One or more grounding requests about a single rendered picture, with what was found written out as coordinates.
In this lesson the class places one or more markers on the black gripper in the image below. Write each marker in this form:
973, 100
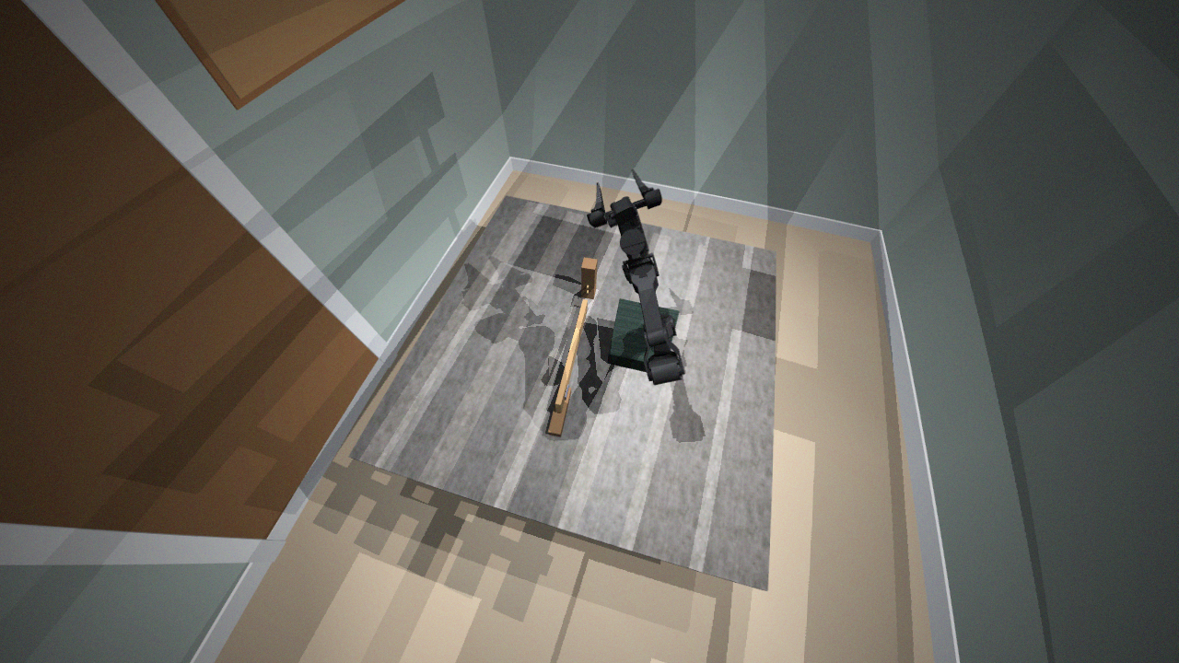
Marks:
651, 199

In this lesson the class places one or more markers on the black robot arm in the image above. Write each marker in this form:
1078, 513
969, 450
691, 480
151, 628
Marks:
664, 366

